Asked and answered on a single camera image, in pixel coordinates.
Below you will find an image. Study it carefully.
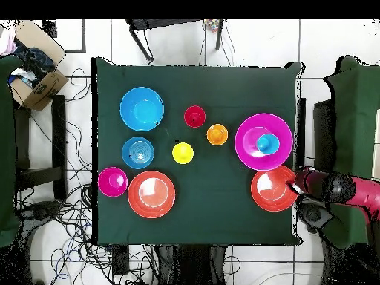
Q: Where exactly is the dark green tablecloth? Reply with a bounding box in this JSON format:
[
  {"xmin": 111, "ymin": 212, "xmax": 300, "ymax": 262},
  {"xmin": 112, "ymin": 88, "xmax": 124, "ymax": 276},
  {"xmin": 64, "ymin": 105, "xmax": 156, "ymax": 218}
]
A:
[{"xmin": 91, "ymin": 56, "xmax": 303, "ymax": 246}]

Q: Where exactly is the dark blue cloth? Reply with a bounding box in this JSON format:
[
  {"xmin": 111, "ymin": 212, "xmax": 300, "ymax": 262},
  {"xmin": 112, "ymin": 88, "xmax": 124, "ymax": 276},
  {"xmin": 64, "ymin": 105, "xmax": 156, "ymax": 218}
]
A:
[{"xmin": 13, "ymin": 41, "xmax": 56, "ymax": 87}]

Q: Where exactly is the orange-red bowl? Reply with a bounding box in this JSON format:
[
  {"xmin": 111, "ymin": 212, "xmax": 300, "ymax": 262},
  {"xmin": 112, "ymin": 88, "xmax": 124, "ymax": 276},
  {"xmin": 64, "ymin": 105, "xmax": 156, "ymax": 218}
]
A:
[
  {"xmin": 250, "ymin": 165, "xmax": 298, "ymax": 213},
  {"xmin": 127, "ymin": 169, "xmax": 177, "ymax": 220}
]

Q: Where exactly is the colourful small objects pile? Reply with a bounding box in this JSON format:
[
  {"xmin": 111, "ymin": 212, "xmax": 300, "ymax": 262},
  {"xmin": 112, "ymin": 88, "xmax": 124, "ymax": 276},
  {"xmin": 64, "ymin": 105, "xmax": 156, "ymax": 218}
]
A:
[{"xmin": 203, "ymin": 19, "xmax": 220, "ymax": 33}]

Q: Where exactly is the black rectangular box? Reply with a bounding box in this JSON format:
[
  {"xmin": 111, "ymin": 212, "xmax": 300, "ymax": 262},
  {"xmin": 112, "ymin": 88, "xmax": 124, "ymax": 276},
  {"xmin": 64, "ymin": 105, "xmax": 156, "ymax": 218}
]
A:
[{"xmin": 112, "ymin": 246, "xmax": 130, "ymax": 275}]

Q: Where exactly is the large blue bowl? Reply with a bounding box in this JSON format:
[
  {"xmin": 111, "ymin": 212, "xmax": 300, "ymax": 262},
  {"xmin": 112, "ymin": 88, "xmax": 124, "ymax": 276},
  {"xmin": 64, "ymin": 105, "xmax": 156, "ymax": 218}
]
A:
[{"xmin": 119, "ymin": 86, "xmax": 166, "ymax": 132}]

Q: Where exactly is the yellow cup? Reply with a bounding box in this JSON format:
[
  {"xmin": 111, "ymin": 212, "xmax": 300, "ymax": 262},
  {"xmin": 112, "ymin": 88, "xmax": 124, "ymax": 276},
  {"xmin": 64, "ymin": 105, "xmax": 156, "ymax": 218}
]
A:
[{"xmin": 171, "ymin": 142, "xmax": 194, "ymax": 165}]

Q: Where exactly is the large pink bowl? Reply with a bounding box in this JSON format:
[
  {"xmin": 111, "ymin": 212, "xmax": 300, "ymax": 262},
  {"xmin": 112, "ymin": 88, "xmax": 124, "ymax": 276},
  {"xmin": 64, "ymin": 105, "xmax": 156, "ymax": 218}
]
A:
[{"xmin": 234, "ymin": 112, "xmax": 295, "ymax": 172}]

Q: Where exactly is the tangle of black cables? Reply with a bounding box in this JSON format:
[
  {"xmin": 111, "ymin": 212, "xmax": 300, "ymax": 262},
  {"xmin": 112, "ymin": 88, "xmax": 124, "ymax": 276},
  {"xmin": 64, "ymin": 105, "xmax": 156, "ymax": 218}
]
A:
[{"xmin": 29, "ymin": 68, "xmax": 158, "ymax": 285}]

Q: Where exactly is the blue cup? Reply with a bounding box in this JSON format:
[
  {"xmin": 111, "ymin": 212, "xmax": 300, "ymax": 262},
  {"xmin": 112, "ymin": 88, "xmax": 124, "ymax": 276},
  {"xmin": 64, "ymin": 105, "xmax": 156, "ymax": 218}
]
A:
[{"xmin": 256, "ymin": 132, "xmax": 281, "ymax": 156}]

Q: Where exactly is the small blue bowl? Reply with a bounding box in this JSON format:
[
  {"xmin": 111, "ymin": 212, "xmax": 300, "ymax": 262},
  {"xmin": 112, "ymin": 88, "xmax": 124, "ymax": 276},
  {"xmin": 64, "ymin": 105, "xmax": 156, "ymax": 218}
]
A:
[{"xmin": 121, "ymin": 136, "xmax": 155, "ymax": 170}]

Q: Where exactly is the cardboard box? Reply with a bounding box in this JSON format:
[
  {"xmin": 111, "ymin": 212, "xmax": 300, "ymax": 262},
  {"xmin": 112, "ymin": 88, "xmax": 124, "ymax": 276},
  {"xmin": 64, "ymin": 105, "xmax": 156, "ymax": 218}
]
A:
[{"xmin": 9, "ymin": 19, "xmax": 70, "ymax": 111}]

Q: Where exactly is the green cloth covered table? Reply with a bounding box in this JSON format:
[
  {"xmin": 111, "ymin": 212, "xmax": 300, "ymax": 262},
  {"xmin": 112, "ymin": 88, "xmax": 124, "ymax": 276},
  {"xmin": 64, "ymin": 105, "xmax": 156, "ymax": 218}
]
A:
[
  {"xmin": 313, "ymin": 55, "xmax": 380, "ymax": 250},
  {"xmin": 0, "ymin": 54, "xmax": 23, "ymax": 249}
]

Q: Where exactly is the black bench frame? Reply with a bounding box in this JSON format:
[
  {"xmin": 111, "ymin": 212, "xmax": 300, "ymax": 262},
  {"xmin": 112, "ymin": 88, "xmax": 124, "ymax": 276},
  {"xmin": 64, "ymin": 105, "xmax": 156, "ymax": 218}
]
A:
[{"xmin": 13, "ymin": 94, "xmax": 68, "ymax": 201}]

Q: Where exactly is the orange cup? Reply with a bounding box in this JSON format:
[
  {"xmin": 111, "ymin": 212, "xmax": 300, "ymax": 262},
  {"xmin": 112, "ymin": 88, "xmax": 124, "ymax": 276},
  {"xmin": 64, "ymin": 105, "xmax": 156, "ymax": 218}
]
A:
[{"xmin": 206, "ymin": 123, "xmax": 229, "ymax": 147}]

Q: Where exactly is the red cup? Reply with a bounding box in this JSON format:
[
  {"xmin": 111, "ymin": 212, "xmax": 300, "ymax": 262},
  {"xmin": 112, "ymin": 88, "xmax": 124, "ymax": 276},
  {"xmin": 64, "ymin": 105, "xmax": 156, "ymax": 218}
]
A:
[{"xmin": 183, "ymin": 105, "xmax": 207, "ymax": 129}]

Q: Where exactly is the black stool frame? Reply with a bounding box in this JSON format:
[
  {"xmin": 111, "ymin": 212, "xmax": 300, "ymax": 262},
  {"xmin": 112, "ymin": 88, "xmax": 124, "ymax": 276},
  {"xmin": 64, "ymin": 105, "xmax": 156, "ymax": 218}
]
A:
[{"xmin": 125, "ymin": 19, "xmax": 225, "ymax": 64}]

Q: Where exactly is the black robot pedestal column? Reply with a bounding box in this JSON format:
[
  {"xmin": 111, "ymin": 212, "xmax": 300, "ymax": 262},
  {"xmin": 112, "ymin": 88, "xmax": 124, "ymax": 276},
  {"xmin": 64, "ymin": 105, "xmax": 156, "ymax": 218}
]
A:
[{"xmin": 154, "ymin": 244, "xmax": 229, "ymax": 285}]

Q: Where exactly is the blue cable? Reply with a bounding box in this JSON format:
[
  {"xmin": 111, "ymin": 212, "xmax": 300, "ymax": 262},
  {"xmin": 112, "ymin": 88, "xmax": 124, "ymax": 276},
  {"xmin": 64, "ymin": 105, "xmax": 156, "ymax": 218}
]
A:
[{"xmin": 50, "ymin": 222, "xmax": 93, "ymax": 281}]

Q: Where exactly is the small magenta bowl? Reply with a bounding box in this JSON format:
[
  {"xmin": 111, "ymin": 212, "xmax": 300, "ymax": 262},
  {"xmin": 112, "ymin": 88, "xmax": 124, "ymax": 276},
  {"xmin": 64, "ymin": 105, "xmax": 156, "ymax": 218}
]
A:
[{"xmin": 97, "ymin": 166, "xmax": 129, "ymax": 198}]

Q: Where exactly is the black pedestal leg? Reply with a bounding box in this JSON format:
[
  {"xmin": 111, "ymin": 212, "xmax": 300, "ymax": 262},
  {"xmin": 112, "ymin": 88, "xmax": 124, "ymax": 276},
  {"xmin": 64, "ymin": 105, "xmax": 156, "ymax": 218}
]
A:
[
  {"xmin": 16, "ymin": 200, "xmax": 65, "ymax": 231},
  {"xmin": 296, "ymin": 201, "xmax": 335, "ymax": 235}
]

